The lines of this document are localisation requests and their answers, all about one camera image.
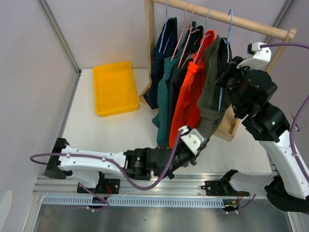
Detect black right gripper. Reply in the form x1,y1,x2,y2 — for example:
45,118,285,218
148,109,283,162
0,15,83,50
215,56,257,115

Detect olive green shorts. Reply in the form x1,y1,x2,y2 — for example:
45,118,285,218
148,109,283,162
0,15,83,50
197,36,232,140

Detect orange mesh shorts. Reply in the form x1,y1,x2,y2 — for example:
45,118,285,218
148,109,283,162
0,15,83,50
169,30,215,147

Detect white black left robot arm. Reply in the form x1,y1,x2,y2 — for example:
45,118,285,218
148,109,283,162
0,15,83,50
44,136,208,193

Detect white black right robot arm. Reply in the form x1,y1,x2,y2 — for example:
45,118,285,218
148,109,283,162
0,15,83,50
205,57,309,214

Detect teal green shorts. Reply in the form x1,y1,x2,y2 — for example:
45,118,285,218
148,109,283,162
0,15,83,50
152,21,197,147

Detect black shorts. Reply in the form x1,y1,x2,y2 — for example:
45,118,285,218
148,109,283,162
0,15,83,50
168,26,204,123

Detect pink hanger right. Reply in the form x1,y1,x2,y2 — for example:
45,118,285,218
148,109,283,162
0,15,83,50
177,4,201,67

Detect pink hanger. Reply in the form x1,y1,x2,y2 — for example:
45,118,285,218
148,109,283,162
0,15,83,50
171,2,193,63
177,4,201,67

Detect pink hanger left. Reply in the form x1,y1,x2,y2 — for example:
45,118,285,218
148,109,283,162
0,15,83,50
171,2,193,63

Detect navy blue shorts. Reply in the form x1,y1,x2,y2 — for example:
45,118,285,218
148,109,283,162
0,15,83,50
143,27,176,109

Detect wooden clothes rack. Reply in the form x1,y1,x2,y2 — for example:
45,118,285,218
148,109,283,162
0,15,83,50
140,0,297,142

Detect yellow plastic tray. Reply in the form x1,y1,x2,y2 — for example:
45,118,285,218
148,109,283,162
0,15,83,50
92,61,140,117

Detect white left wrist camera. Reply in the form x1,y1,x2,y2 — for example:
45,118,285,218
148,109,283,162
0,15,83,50
178,125,209,156

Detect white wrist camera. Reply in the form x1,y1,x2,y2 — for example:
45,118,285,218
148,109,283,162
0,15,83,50
237,42,271,70
178,125,209,156

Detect aluminium mounting rail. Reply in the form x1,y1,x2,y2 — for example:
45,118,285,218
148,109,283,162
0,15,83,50
32,170,296,200

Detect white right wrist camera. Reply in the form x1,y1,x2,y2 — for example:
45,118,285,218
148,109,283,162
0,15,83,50
237,42,271,70

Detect slotted grey cable duct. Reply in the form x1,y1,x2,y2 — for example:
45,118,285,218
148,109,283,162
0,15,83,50
42,195,225,208

